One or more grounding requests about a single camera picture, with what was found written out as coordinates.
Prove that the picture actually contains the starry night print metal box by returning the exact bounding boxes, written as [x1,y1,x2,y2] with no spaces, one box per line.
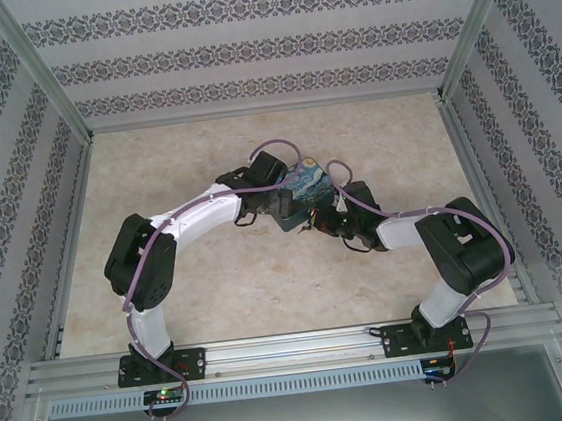
[268,153,340,236]

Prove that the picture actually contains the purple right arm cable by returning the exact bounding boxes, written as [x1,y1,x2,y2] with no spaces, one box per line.
[324,141,530,400]

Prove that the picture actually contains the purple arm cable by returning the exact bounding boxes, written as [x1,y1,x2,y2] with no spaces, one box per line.
[105,134,342,421]
[324,141,530,400]

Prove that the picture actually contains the aluminium side rail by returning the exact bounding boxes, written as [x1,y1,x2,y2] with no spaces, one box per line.
[20,136,119,362]
[435,89,542,313]

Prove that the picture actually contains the aluminium mounting rail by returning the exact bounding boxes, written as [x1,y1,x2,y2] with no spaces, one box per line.
[22,305,562,400]

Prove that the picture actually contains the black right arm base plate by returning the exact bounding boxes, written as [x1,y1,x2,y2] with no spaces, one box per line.
[377,314,477,361]

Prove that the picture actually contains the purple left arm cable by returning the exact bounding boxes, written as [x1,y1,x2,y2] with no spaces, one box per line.
[105,134,342,421]

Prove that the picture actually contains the white slotted cable duct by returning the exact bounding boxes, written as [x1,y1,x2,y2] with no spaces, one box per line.
[46,359,427,421]

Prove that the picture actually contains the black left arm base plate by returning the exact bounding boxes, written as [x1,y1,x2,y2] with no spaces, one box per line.
[113,345,211,391]

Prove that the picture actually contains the aluminium frame post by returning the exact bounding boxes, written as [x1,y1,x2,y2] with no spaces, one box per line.
[425,0,539,105]
[0,0,97,153]

